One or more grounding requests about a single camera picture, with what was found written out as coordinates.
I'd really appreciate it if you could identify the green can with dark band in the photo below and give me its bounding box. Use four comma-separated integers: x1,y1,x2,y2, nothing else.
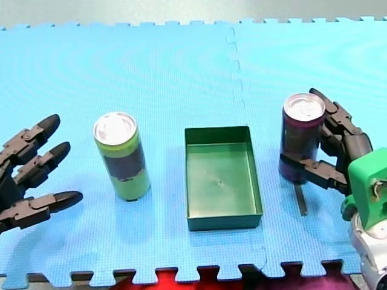
93,111,151,202

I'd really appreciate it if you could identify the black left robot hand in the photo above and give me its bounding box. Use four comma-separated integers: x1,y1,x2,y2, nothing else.
0,114,84,234

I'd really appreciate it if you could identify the dark purple drink can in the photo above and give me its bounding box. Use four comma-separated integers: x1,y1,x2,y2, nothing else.
278,92,327,183

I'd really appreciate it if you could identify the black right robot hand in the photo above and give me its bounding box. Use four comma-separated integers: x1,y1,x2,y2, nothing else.
279,88,374,196

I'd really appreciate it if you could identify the shallow green tray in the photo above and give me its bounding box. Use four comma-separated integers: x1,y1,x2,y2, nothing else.
184,126,263,232

